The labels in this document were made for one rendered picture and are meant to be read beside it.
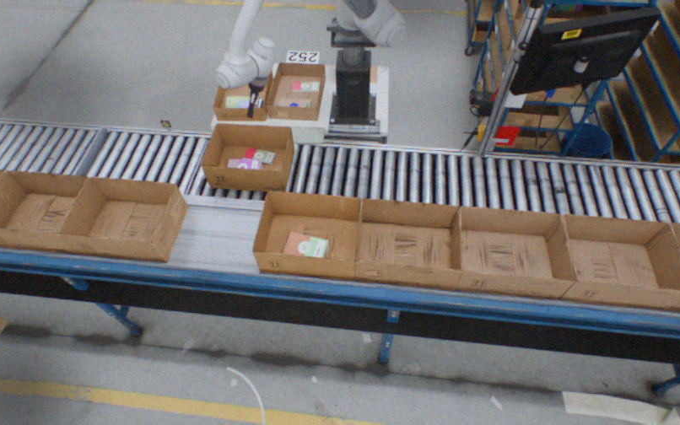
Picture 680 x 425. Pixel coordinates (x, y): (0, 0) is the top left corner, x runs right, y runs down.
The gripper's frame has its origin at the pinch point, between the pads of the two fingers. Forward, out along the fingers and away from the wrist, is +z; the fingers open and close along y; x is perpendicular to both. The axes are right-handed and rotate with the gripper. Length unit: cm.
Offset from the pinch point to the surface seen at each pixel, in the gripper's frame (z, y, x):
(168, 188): 8, -50, 23
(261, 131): 11.4, 0.6, -7.4
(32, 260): 35, -85, 66
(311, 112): 10.2, 23.8, -30.2
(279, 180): 9.8, -28.0, -22.2
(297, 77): 21, 60, -18
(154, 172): 43, -21, 40
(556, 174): -28, -2, -153
